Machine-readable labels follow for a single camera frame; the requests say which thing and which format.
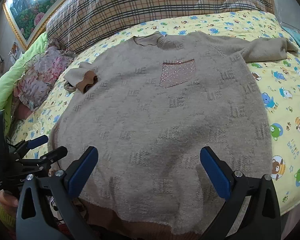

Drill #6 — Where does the beige knit sweater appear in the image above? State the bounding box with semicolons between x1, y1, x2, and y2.
48;31;296;239

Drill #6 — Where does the person's left hand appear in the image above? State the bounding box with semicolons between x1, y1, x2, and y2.
0;190;19;207

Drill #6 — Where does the light green blanket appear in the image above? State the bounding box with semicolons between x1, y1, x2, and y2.
0;32;47;135

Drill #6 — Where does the floral ruffled pillow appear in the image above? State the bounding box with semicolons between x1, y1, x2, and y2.
11;40;76;120

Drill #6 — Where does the yellow cartoon bear bedsheet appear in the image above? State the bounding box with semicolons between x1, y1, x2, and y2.
11;10;300;215

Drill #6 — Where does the gold framed landscape painting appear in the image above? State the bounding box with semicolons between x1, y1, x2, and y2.
2;0;65;50

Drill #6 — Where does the plaid beige quilt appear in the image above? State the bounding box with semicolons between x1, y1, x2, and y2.
46;0;275;53

